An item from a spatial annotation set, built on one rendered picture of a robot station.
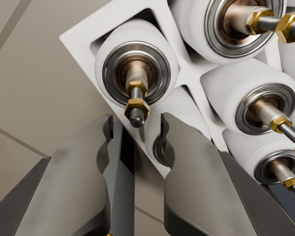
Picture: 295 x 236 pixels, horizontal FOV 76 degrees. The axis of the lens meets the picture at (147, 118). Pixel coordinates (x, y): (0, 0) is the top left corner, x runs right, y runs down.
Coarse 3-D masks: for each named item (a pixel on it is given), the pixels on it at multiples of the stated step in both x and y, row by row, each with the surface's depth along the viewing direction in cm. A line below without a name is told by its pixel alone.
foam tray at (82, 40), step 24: (120, 0) 23; (144, 0) 23; (168, 0) 33; (96, 24) 24; (168, 24) 25; (72, 48) 26; (96, 48) 29; (192, 48) 34; (264, 48) 27; (192, 72) 28; (192, 96) 33; (120, 120) 32; (216, 120) 34; (144, 144) 35; (216, 144) 36; (168, 168) 39
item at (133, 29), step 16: (112, 32) 24; (128, 32) 19; (144, 32) 19; (160, 32) 27; (112, 48) 19; (160, 48) 20; (96, 64) 20; (176, 64) 21; (96, 80) 22; (176, 80) 22
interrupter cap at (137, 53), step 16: (128, 48) 19; (144, 48) 19; (112, 64) 20; (128, 64) 20; (144, 64) 20; (160, 64) 20; (112, 80) 21; (160, 80) 21; (112, 96) 22; (128, 96) 22; (160, 96) 22
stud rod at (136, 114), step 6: (132, 90) 17; (138, 90) 17; (132, 96) 16; (138, 96) 15; (138, 108) 14; (132, 114) 13; (138, 114) 13; (132, 120) 13; (138, 120) 13; (138, 126) 13
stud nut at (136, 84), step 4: (140, 80) 17; (132, 84) 17; (136, 84) 17; (140, 84) 17; (144, 84) 18; (128, 88) 17; (132, 88) 17; (140, 88) 17; (144, 88) 17; (128, 92) 17; (144, 92) 17; (144, 96) 18
